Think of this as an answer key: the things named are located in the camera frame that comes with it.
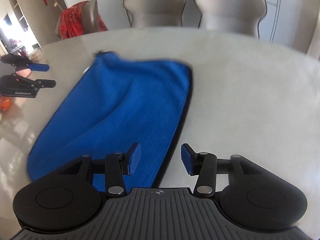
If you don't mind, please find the blue and grey towel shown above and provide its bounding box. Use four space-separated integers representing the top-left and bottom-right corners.
27 52 193 189

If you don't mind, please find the orange toy pot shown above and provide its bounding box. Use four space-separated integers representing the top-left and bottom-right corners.
0 96 12 112

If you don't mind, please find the red patterned cloth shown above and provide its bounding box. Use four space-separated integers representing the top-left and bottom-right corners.
57 0 109 40

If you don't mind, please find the grey chair with cloth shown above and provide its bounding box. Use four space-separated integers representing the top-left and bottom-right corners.
55 0 101 40

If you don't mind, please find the beige chair left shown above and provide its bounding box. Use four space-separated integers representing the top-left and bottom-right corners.
123 0 187 28

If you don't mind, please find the beige chair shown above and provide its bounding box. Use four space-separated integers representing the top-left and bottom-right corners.
194 0 267 38
123 0 187 28

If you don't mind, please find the beige chair right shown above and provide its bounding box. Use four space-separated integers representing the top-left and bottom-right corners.
194 0 267 38

